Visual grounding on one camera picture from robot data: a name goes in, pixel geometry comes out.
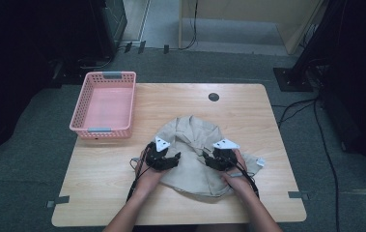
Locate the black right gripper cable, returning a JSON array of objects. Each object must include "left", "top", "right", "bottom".
[{"left": 233, "top": 159, "right": 261, "bottom": 199}]

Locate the black metal stand upright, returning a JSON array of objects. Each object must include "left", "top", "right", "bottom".
[{"left": 291, "top": 0, "right": 344, "bottom": 76}]

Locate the pink plastic basket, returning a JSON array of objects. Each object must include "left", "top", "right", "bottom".
[{"left": 69, "top": 71, "right": 137, "bottom": 140}]

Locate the black stand base plate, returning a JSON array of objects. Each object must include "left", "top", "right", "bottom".
[{"left": 272, "top": 66, "right": 314, "bottom": 93}]

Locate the beige jacket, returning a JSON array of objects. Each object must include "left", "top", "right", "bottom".
[{"left": 151, "top": 114, "right": 266, "bottom": 198}]

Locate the beige wooden cabinet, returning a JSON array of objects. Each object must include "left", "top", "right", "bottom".
[{"left": 178, "top": 0, "right": 328, "bottom": 56}]

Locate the dark cabinet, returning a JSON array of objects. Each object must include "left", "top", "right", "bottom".
[{"left": 88, "top": 0, "right": 128, "bottom": 61}]

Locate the person's left hand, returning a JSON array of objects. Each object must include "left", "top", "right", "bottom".
[{"left": 133, "top": 151, "right": 169, "bottom": 198}]

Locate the thin black floor cable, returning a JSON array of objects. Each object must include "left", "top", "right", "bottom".
[
  {"left": 277, "top": 101, "right": 315, "bottom": 130},
  {"left": 276, "top": 98, "right": 317, "bottom": 125}
]

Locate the black hanging cable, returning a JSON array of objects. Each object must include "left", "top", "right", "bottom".
[{"left": 179, "top": 0, "right": 200, "bottom": 51}]

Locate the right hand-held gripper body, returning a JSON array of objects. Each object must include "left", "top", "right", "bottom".
[{"left": 207, "top": 137, "right": 240, "bottom": 172}]

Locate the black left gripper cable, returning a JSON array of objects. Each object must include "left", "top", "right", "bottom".
[{"left": 126, "top": 144, "right": 155, "bottom": 203}]

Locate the long black floor cable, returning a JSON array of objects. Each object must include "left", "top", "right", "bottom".
[{"left": 312, "top": 96, "right": 341, "bottom": 232}]

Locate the grey tape strip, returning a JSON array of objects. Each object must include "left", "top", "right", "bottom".
[
  {"left": 288, "top": 190, "right": 311, "bottom": 201},
  {"left": 45, "top": 195, "right": 70, "bottom": 209}
]

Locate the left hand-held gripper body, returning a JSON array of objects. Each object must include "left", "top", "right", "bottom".
[{"left": 143, "top": 135, "right": 176, "bottom": 172}]

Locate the person's right hand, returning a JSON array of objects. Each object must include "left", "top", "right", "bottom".
[{"left": 220, "top": 150, "right": 260, "bottom": 200}]

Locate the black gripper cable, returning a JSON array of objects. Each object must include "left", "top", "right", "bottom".
[
  {"left": 126, "top": 144, "right": 155, "bottom": 203},
  {"left": 233, "top": 159, "right": 261, "bottom": 199}
]

